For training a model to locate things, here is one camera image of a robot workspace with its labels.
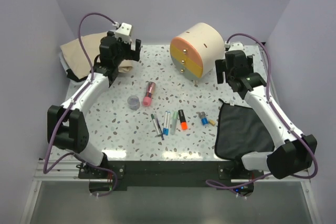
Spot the aluminium front rail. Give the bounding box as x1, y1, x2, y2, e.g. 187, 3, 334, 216
34, 159, 303, 183

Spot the clear purple small jar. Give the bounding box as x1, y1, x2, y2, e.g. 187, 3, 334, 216
127, 95, 140, 110

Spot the dark grey cloth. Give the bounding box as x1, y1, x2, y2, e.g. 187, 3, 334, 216
215, 99, 274, 161

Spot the pink capped glitter tube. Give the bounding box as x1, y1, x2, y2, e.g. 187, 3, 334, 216
142, 82, 156, 106

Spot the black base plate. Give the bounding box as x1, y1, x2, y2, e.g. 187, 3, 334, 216
78, 159, 266, 193

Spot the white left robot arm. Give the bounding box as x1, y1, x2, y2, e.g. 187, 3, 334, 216
45, 31, 141, 178

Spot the light green highlighter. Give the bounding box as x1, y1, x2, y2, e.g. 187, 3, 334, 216
171, 111, 178, 135

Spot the green capped white marker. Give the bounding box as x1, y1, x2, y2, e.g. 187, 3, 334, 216
151, 114, 161, 136

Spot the beige cloth bag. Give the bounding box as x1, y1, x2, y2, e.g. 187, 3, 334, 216
60, 31, 133, 80

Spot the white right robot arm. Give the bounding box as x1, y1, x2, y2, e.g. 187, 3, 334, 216
215, 50, 318, 179

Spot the blue grey small cylinder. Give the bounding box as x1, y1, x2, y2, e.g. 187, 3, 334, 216
198, 112, 208, 126

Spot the cream round drawer organizer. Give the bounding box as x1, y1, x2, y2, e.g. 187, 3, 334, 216
170, 23, 225, 78

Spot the purple thin pen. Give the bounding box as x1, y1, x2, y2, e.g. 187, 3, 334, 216
154, 114, 164, 140

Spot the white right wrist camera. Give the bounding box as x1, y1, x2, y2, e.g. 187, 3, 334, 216
224, 41, 245, 52

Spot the white basket under bag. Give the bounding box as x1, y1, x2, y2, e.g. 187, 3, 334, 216
58, 51, 81, 86

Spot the orange black highlighter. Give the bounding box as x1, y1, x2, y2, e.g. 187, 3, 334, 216
178, 110, 188, 130

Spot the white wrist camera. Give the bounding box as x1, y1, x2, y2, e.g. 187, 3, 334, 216
114, 23, 132, 44
224, 41, 245, 52

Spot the grey bottom drawer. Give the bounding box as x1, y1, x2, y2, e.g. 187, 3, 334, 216
172, 58, 203, 81

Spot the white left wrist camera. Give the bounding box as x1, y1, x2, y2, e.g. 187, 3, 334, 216
114, 23, 132, 44

